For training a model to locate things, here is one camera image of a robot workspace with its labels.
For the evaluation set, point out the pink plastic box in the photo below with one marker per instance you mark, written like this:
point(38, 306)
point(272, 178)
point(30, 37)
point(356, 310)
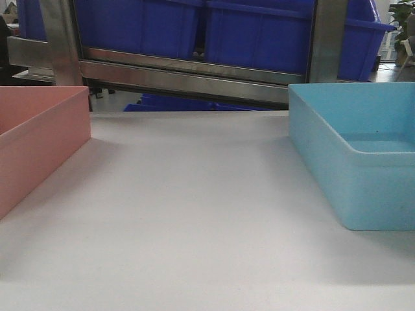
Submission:
point(41, 127)

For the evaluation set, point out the stainless steel shelf frame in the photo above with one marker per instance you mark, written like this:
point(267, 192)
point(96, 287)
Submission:
point(64, 59)

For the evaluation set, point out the light blue plastic box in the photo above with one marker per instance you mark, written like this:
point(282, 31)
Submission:
point(357, 139)

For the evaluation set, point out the dark blue crate left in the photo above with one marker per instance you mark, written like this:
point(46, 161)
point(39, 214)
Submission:
point(30, 19)

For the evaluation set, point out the dark blue crate below shelf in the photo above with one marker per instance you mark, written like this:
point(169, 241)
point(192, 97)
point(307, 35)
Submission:
point(149, 102)

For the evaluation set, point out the dark blue crate right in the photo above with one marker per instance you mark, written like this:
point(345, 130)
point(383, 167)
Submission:
point(363, 35)

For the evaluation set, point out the green potted plant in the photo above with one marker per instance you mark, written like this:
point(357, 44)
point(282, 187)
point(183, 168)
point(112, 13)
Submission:
point(400, 13)

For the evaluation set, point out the dark blue crate middle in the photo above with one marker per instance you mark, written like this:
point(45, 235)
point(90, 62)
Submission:
point(272, 35)

